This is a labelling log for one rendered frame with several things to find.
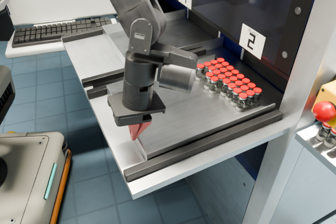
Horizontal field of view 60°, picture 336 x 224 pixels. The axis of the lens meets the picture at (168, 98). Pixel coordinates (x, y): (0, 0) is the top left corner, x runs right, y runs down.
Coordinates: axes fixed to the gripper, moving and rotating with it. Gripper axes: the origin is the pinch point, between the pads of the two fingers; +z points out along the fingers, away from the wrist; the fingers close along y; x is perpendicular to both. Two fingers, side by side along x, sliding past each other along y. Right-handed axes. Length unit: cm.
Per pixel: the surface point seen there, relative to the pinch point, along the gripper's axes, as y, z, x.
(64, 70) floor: 6, 93, 177
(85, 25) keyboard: 5, 8, 76
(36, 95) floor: -18, 96, 152
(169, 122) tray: 10.5, 1.6, 3.5
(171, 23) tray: 33, -2, 53
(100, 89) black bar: -2.0, 1.9, 20.7
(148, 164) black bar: 0.9, 1.3, -7.4
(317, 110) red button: 30.8, -13.8, -15.6
